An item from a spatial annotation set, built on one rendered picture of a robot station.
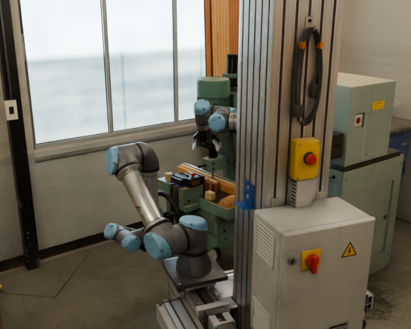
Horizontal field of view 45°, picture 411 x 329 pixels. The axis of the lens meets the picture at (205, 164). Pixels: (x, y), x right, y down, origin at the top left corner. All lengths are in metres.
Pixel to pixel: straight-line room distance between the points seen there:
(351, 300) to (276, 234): 0.39
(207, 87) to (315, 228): 1.21
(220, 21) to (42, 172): 1.85
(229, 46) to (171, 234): 2.60
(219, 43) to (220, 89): 1.65
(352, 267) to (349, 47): 3.42
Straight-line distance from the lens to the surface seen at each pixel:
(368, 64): 4.80
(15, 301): 3.62
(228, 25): 4.24
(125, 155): 2.10
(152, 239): 1.94
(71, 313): 3.40
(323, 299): 1.72
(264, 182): 1.68
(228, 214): 2.50
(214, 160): 2.70
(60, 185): 3.86
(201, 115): 2.28
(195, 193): 2.63
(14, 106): 3.50
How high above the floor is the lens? 1.90
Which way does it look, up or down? 18 degrees down
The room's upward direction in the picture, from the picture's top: straight up
